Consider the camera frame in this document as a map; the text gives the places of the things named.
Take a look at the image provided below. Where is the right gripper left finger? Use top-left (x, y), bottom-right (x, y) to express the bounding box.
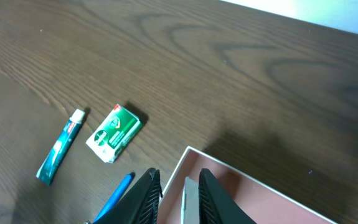
top-left (93, 167), bottom-right (163, 224)

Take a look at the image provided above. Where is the white Pantene tube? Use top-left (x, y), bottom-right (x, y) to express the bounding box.
top-left (181, 177), bottom-right (199, 224)

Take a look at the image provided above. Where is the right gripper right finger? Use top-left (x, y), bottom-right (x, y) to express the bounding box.
top-left (198, 168), bottom-right (256, 224)

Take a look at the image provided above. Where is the white box pink interior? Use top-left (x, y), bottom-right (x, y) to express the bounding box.
top-left (158, 146), bottom-right (333, 224)

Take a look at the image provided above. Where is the green Dettol soap bar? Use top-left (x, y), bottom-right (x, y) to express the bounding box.
top-left (86, 104), bottom-right (143, 163)

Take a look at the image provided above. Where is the blue disposable razor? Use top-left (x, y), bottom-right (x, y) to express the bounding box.
top-left (85, 172), bottom-right (135, 224)

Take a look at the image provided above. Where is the teal toothpaste tube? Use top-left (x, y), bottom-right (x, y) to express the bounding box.
top-left (35, 109), bottom-right (85, 185)

